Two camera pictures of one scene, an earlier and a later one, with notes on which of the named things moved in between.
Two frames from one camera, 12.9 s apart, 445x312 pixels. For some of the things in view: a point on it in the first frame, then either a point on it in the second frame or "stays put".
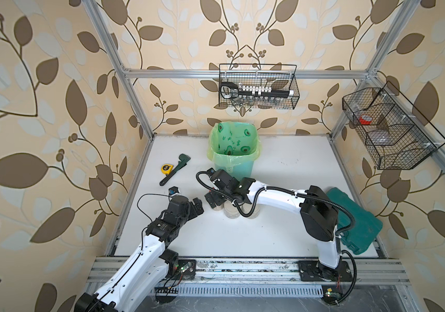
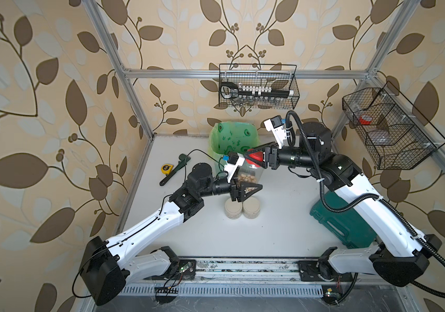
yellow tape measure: [166, 168] stays put
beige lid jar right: [246, 207] stays put
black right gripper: [217, 201] -> [274, 155]
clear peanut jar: [219, 208] -> [248, 172]
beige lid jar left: [230, 210] stays put
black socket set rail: [229, 90] stays put
